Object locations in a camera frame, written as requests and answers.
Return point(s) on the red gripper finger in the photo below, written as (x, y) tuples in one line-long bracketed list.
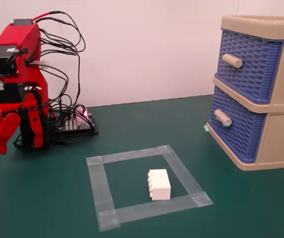
[(5, 129), (37, 129)]

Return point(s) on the white building block cube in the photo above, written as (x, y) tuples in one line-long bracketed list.
[(160, 184)]

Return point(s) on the blue woven drawer taped knob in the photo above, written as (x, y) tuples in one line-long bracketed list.
[(243, 138)]

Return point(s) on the red robot arm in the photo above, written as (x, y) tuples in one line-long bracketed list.
[(20, 37)]

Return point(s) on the mint tape knob cap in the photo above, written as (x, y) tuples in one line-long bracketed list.
[(227, 123)]

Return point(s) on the small green tape piece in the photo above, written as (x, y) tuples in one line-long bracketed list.
[(206, 128)]

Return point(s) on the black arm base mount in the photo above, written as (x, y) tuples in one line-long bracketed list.
[(27, 142)]

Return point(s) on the translucent tape strip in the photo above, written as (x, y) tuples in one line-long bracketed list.
[(102, 193), (127, 155), (156, 208), (184, 173)]

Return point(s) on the blue woven drawer clean knob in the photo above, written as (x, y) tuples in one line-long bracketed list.
[(255, 74)]

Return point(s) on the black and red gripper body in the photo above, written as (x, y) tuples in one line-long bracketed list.
[(5, 93)]

